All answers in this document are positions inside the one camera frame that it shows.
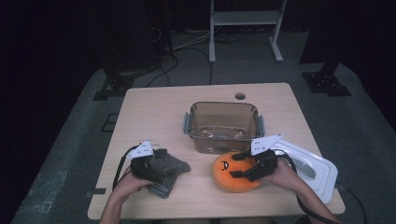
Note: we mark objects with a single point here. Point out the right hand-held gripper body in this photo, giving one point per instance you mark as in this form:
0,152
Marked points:
264,161

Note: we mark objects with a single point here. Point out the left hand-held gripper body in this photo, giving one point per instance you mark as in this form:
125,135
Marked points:
144,166

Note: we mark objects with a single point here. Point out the orange plush toy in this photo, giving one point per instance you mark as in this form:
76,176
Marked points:
224,180

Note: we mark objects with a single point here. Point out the grey fluffy towel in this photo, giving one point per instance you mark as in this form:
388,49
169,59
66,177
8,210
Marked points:
172,171

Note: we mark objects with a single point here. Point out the translucent brown storage box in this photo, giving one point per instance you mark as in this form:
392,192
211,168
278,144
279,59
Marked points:
222,127

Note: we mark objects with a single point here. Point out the person's left hand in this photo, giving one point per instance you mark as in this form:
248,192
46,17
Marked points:
129,186

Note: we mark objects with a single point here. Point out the person's right hand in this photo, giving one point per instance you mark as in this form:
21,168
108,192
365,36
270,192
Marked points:
285,179

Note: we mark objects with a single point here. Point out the black stand base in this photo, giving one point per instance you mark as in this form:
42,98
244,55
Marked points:
115,85
327,82

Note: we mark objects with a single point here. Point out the dark equipment rack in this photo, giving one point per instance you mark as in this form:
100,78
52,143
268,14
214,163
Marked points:
162,28

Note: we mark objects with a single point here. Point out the white metal stand frame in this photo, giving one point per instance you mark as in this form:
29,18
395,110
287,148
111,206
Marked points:
246,18

